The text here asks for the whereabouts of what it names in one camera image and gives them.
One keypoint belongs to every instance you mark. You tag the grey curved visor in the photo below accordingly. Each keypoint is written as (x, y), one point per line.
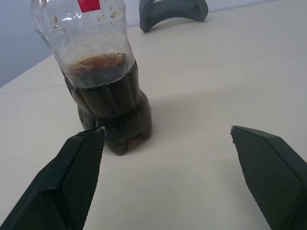
(146, 16)

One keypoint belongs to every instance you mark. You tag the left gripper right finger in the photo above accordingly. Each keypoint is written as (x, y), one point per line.
(273, 177)

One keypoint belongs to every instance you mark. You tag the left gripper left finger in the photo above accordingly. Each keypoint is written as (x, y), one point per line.
(60, 182)

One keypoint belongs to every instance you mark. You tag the clear plastic cola bottle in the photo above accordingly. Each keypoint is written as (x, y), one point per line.
(108, 100)

